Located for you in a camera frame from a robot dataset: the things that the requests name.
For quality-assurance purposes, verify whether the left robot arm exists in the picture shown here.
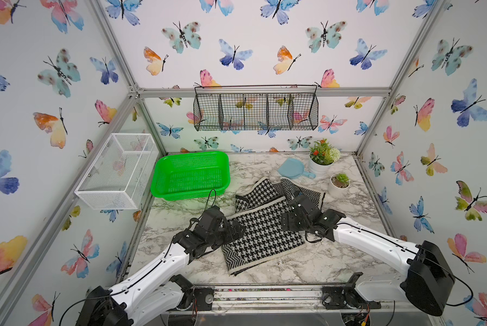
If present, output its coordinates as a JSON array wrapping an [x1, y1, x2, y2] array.
[[76, 206, 246, 325]]

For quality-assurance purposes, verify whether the black wire wall basket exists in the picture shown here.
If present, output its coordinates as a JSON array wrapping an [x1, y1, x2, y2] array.
[[190, 85, 319, 132]]

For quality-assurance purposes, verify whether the light blue plastic scoop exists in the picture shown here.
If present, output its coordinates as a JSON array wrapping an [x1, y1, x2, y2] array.
[[277, 158, 316, 179]]

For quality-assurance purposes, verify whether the green plastic basket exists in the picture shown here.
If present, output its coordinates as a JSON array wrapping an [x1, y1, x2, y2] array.
[[150, 152, 231, 201]]

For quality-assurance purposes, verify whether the succulent in white pot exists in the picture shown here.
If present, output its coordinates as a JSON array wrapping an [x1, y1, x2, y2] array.
[[328, 173, 350, 198]]

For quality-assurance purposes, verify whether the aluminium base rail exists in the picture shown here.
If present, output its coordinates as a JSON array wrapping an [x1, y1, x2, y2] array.
[[161, 283, 440, 315]]

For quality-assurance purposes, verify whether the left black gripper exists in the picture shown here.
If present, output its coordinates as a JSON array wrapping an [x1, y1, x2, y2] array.
[[205, 219, 246, 247]]

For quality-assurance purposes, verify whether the flower plant in white pot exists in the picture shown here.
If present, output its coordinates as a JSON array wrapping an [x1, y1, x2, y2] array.
[[309, 139, 341, 177]]

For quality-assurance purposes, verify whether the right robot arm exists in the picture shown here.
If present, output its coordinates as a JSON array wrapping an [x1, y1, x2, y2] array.
[[281, 194, 455, 316]]

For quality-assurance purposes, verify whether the black white knitted scarf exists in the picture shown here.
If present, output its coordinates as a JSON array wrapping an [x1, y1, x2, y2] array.
[[222, 177, 325, 275]]

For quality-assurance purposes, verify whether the white wire mesh basket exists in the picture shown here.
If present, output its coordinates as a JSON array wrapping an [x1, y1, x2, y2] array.
[[75, 133, 159, 210]]

